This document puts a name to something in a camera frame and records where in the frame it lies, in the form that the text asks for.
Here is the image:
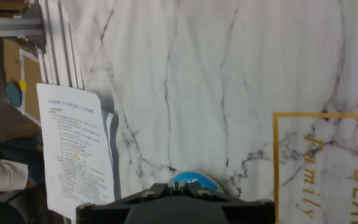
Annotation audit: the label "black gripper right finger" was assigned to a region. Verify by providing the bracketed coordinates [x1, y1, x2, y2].
[175, 181, 275, 224]

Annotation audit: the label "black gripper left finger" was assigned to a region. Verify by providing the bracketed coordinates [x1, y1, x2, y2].
[75, 181, 176, 224]

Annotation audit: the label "blue and white desk lamp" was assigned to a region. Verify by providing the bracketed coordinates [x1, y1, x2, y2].
[167, 170, 226, 194]

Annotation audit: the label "paper sheets with blue heading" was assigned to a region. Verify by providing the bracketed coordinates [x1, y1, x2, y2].
[36, 83, 116, 220]

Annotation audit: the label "marble pink black tablecloth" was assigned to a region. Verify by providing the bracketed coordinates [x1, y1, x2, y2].
[59, 0, 358, 224]

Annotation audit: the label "brown cardboard box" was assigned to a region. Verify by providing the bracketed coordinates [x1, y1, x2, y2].
[3, 39, 45, 127]

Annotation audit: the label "teal round disc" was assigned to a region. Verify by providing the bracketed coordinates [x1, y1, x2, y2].
[5, 82, 23, 108]

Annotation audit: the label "aluminium profile beam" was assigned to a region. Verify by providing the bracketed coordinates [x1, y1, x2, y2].
[0, 0, 48, 54]

